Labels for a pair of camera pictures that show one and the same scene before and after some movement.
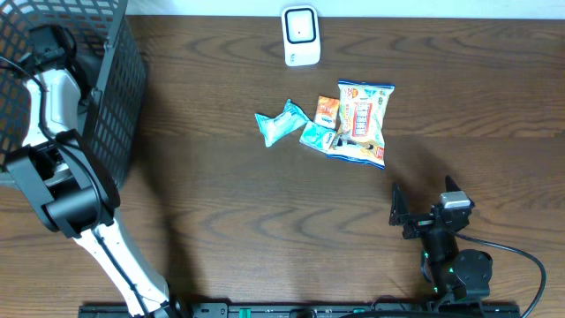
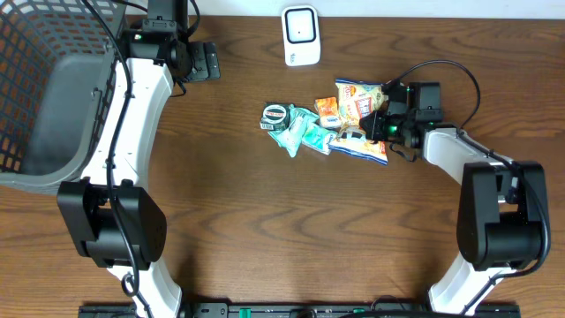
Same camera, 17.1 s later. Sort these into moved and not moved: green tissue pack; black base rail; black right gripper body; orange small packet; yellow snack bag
Moved: black right gripper body
Not moved: black base rail; green tissue pack; yellow snack bag; orange small packet
